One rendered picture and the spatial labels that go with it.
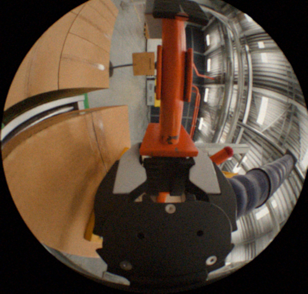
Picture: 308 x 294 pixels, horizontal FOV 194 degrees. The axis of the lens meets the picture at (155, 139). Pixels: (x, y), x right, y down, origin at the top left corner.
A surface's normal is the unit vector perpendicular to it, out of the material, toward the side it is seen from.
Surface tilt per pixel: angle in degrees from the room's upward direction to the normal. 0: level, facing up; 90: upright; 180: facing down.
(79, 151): 0
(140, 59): 90
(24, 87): 0
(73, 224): 0
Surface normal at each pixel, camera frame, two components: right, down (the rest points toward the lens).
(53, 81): 1.00, 0.04
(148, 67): -0.04, 0.73
